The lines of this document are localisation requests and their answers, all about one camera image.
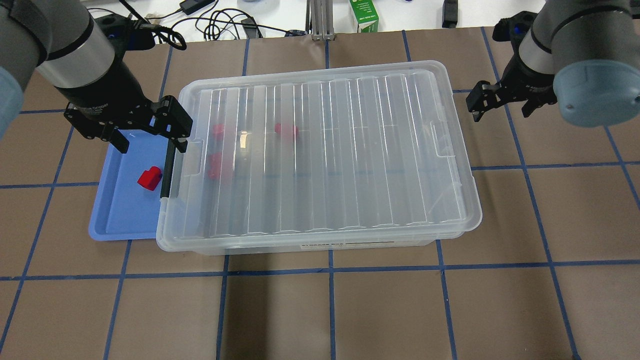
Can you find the clear plastic storage box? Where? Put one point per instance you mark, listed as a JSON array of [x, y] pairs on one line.
[[287, 244]]

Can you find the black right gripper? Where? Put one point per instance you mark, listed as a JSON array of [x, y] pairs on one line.
[[523, 83]]

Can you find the clear plastic box lid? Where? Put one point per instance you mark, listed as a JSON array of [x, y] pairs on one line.
[[380, 150]]

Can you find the blue plastic tray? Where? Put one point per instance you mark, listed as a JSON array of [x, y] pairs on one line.
[[123, 209]]

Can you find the green white carton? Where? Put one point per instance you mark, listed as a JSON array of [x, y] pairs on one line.
[[365, 16]]

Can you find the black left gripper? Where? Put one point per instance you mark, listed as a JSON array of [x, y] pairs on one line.
[[101, 90]]

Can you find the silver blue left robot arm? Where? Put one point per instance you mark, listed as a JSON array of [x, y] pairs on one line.
[[63, 42]]

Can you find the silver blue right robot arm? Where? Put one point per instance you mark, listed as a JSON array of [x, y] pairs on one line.
[[582, 55]]

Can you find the black box latch handle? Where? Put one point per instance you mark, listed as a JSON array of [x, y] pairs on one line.
[[167, 174]]

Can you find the red block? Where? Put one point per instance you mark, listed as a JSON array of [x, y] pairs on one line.
[[150, 178], [214, 166], [287, 131], [218, 131]]

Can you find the aluminium frame post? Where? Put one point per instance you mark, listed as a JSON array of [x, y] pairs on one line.
[[320, 20]]

